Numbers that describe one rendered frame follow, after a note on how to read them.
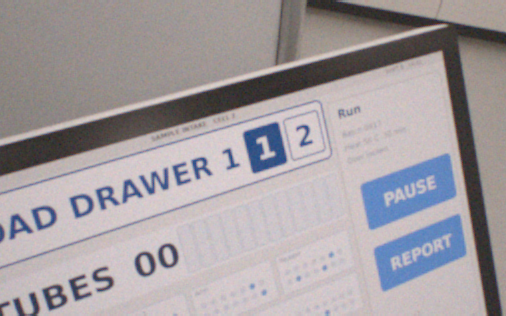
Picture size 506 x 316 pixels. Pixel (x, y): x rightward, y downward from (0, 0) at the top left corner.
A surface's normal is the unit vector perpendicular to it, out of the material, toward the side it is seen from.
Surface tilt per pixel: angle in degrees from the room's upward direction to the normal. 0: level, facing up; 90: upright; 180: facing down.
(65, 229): 50
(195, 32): 90
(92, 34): 90
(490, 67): 0
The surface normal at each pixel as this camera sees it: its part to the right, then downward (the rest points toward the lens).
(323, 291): 0.37, 0.11
